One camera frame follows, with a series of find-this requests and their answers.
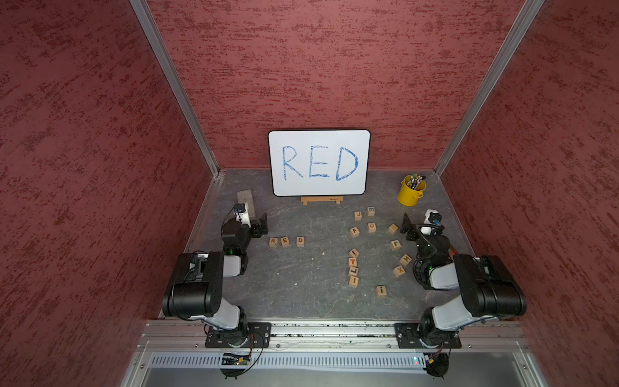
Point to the plain wooden block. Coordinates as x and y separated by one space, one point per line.
393 229

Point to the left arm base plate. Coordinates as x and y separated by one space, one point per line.
247 336

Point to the whiteboard with RED text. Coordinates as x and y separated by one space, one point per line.
319 162

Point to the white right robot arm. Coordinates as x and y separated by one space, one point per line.
487 290

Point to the wooden block small i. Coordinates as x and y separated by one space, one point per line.
381 291

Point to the wooden block letter M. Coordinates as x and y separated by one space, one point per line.
405 260

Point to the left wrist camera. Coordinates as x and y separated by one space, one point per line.
241 213

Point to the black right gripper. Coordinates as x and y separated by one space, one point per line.
406 226

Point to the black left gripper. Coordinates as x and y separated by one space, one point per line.
255 227

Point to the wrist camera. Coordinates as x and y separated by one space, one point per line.
432 223
241 213

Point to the wooden block letter X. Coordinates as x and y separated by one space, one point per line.
399 271

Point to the wooden block letter C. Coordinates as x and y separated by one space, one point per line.
395 245

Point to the aluminium front rail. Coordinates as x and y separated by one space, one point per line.
298 335

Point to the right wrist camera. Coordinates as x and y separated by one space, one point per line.
432 223

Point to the wooden whiteboard stand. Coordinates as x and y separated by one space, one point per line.
322 199

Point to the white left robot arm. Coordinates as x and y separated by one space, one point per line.
194 292

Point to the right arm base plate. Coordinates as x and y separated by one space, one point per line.
411 335

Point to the grey stone-look eraser case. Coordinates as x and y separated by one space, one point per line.
246 197

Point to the yellow pencil cup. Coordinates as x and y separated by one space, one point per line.
412 189

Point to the wooden block lower I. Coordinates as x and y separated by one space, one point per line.
353 281

